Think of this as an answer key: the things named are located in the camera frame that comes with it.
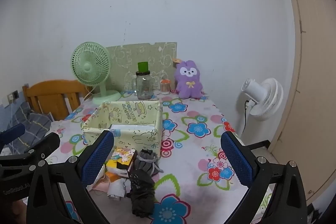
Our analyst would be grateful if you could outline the black fan cable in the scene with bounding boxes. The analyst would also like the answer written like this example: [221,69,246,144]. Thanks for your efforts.
[240,100,250,135]

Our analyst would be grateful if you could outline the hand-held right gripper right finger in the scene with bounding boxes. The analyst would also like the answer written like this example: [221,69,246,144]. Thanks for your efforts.
[220,131,309,224]

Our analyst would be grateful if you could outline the grey gloves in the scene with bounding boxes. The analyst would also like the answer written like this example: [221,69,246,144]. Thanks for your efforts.
[133,149,164,177]

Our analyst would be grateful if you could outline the grey plaid blanket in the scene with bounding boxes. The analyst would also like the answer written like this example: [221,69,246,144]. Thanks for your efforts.
[0,102,53,156]

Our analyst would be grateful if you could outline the white packet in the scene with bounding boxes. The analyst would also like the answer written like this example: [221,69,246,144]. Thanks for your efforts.
[107,179,130,199]

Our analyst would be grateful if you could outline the cartoon printed carton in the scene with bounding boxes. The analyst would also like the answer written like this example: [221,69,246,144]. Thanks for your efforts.
[106,147,137,178]

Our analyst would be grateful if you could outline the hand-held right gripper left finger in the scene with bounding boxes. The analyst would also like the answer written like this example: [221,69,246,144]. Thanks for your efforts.
[26,130,116,224]

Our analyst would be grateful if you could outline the orange packet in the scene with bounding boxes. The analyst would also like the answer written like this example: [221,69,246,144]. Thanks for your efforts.
[105,171,124,183]

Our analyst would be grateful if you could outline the white standing fan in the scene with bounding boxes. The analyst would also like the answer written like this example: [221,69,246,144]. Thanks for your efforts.
[241,78,284,122]

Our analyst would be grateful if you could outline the wooden headboard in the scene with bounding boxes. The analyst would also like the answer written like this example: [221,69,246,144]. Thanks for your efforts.
[22,80,92,122]

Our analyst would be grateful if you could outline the beige door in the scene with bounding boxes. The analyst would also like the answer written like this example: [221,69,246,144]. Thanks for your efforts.
[270,0,336,206]

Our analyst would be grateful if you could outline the purple plush toy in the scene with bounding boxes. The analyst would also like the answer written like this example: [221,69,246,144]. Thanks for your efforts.
[173,59,204,99]

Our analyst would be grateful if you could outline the glass jar mug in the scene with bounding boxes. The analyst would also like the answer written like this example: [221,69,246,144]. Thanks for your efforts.
[131,70,154,101]

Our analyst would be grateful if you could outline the pink cloth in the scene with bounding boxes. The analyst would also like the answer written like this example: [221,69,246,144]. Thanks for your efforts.
[87,176,112,193]

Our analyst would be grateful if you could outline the white fan cable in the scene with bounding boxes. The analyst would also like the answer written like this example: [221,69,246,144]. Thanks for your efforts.
[83,86,95,102]

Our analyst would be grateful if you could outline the cotton swab jar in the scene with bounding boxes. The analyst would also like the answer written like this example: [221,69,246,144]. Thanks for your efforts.
[160,79,171,95]

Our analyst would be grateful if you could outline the black umbrella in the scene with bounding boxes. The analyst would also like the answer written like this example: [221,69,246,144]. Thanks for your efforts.
[127,169,156,218]

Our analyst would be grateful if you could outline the wall outlet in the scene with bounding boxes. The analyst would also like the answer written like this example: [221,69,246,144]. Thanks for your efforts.
[8,90,20,104]

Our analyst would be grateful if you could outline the green cartoon printed panel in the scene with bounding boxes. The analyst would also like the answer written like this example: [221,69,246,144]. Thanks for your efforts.
[105,42,177,92]

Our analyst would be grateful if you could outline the cartoon printed storage box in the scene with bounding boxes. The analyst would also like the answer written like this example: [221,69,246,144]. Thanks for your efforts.
[81,100,164,159]

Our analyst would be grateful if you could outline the green desk fan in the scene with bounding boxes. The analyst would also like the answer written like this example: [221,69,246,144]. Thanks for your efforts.
[70,42,122,105]

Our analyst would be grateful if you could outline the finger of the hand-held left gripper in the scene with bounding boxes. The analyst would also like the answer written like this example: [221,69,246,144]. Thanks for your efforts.
[0,132,61,174]
[0,123,26,147]

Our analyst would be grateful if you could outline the floral tablecloth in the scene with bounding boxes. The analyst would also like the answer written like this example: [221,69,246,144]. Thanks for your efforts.
[46,90,273,224]

